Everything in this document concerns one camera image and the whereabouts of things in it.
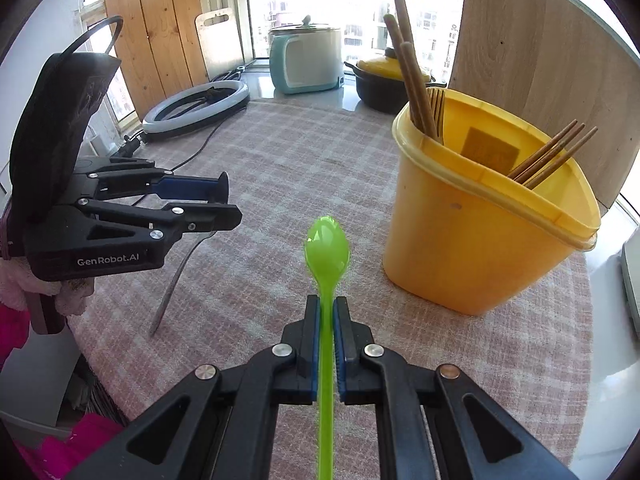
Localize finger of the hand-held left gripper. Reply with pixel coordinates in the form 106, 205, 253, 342
75, 156, 230, 206
75, 199, 244, 251

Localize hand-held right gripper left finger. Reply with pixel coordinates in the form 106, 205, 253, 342
65, 296, 321, 480

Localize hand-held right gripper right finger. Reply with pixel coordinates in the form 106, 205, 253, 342
332, 296, 581, 480

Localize metal utensil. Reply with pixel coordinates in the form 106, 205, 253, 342
149, 230, 216, 337

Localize green plastic spoon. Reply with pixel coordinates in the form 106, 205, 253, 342
303, 215, 351, 480

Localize yellow plastic container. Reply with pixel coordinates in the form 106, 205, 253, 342
382, 87, 602, 317

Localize thick wooden utensil handle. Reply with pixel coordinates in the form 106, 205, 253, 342
382, 14, 423, 128
398, 41, 441, 141
389, 0, 417, 48

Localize wooden fork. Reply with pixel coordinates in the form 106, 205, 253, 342
427, 87, 447, 143

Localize plaid cloth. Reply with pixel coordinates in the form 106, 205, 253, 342
67, 92, 593, 480

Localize black pouch with loop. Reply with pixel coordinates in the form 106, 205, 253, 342
9, 14, 125, 223

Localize white cutting board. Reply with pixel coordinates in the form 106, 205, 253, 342
194, 7, 247, 81

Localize pine plank board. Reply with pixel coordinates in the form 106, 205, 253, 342
102, 0, 208, 118

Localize teal electric pot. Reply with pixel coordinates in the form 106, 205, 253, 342
268, 14, 346, 96

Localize pink garment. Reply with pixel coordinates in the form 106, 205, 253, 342
0, 310, 126, 480

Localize black casserole pot yellow lid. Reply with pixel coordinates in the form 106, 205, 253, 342
344, 47, 448, 113

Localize white floral rice cooker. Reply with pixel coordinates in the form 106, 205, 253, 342
621, 240, 640, 338

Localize large light wooden board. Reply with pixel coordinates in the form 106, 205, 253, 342
447, 0, 640, 211

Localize black ring light stand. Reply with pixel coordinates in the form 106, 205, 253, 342
120, 132, 146, 158

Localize black handled tool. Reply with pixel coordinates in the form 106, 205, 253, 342
207, 67, 246, 83

